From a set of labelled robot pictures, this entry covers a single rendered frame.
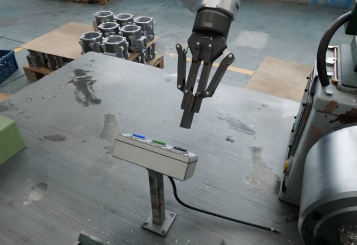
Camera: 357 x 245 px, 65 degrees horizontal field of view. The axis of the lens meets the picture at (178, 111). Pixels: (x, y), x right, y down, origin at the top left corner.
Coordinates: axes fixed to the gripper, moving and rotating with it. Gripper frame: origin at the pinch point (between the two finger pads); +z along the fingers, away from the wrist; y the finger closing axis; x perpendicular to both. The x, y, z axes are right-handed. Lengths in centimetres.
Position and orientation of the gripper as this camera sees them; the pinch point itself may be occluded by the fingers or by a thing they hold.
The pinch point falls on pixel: (189, 111)
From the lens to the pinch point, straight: 58.5
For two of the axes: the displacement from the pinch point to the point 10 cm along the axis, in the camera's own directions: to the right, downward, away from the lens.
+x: 3.2, 0.8, 9.4
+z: -2.6, 9.7, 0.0
